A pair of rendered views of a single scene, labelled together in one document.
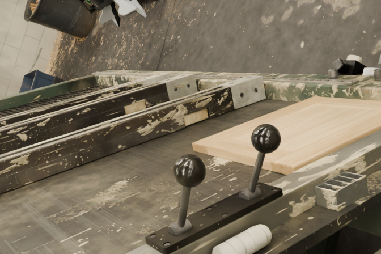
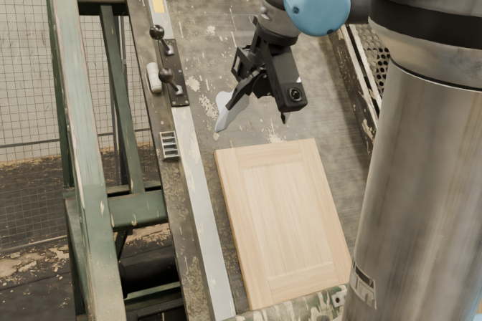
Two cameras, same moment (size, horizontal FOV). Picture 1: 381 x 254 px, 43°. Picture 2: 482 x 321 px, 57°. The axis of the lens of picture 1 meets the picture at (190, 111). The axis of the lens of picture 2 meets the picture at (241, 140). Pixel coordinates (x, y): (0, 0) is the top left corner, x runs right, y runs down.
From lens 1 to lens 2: 115 cm
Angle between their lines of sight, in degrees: 68
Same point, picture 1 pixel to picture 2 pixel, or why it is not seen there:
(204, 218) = (171, 63)
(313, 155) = (224, 171)
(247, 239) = (151, 76)
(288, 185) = (180, 117)
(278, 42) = not seen: outside the picture
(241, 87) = not seen: hidden behind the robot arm
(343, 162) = (183, 156)
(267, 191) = (174, 98)
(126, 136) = (359, 110)
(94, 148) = (351, 84)
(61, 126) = not seen: hidden behind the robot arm
